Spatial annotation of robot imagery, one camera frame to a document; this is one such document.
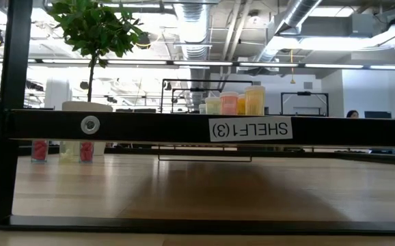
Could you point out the pale yellow pill bottle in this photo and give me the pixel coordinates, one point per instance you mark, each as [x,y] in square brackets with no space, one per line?
[213,107]

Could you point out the salmon pink pill bottle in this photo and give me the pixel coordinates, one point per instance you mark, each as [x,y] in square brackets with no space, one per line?
[229,104]

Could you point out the large orange pill bottle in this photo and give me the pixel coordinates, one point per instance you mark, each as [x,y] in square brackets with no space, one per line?
[241,106]

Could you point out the tall yellow pill bottle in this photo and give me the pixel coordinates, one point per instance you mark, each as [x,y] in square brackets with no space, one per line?
[255,102]

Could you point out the clear bottle red pills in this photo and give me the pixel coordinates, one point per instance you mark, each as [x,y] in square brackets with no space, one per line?
[39,152]
[86,152]

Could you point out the clear bottle yellow pills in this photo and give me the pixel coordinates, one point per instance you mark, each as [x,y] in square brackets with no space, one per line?
[68,155]

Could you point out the white shelf label sticker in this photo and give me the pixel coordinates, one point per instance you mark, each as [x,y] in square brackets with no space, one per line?
[250,129]

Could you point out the black computer monitor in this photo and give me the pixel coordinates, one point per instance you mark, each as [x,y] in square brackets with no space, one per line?
[378,115]
[146,110]
[125,110]

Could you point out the silver round bolt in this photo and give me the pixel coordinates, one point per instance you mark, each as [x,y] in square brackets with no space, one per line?
[90,125]

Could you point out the white round plant pot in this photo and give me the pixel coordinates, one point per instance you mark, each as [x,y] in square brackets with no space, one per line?
[88,106]

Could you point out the small green leafy tree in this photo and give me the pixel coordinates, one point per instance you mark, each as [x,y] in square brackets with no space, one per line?
[95,30]

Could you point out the person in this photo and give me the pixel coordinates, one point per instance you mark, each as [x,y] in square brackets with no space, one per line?
[352,114]

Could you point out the silver spiral air duct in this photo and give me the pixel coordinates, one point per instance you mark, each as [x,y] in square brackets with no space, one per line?
[192,34]

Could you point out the black metal frame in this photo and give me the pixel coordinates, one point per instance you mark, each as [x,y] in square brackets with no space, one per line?
[303,93]

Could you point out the black aluminium table frame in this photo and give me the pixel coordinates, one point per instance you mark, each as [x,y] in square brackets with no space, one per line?
[389,159]

